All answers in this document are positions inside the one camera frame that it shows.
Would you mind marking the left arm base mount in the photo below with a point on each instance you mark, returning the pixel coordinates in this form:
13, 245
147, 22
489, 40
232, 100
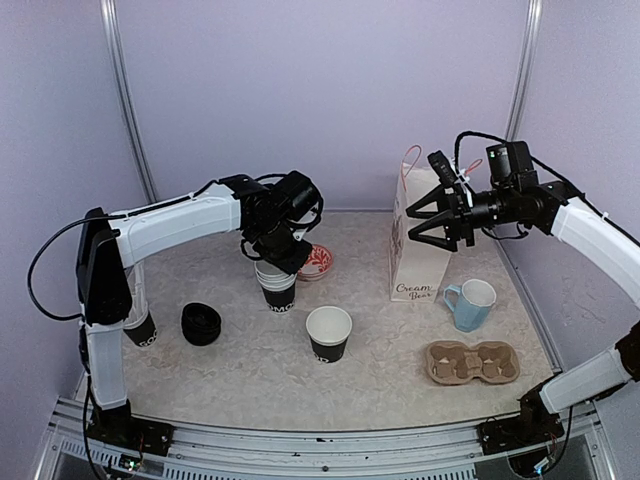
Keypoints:
118, 427

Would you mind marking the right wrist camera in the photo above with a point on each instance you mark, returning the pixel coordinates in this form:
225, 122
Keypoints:
449, 178

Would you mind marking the stack of black cup lids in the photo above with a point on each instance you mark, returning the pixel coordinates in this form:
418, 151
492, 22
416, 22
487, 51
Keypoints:
200, 324

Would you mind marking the aluminium front frame rail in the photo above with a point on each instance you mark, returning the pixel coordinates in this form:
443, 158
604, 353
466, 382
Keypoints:
449, 451

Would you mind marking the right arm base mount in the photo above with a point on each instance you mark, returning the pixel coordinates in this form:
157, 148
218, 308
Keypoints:
533, 424

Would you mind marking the light blue ceramic mug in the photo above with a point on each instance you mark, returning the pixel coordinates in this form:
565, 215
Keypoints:
470, 303

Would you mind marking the white paper takeout bag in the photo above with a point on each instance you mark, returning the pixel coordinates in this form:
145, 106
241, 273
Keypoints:
416, 269

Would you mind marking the left rear aluminium post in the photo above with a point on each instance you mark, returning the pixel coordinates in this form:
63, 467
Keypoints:
110, 22

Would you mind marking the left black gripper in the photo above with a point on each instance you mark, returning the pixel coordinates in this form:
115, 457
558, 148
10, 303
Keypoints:
291, 264

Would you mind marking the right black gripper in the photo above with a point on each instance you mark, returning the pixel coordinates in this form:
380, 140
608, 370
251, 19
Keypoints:
458, 213

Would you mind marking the cup holding wrapped straws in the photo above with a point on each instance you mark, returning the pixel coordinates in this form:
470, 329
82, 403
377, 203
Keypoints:
139, 327

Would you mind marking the black paper coffee cup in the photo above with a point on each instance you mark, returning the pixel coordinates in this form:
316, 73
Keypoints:
328, 328

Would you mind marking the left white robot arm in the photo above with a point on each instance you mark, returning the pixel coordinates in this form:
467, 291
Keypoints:
272, 213

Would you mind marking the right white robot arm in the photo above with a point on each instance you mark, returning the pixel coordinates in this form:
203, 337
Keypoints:
559, 209

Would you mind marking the right rear aluminium post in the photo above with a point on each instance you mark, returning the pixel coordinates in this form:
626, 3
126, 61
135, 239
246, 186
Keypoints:
525, 68

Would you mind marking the red patterned white bowl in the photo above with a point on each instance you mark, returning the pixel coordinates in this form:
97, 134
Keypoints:
318, 264

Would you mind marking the aluminium post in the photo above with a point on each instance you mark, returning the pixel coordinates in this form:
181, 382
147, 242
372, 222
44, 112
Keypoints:
525, 68
110, 22

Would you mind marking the brown cardboard cup carrier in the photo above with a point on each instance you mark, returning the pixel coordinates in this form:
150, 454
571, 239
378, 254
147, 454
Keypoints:
454, 363

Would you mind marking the stack of black paper cups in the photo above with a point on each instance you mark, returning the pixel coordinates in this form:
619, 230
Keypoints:
278, 287

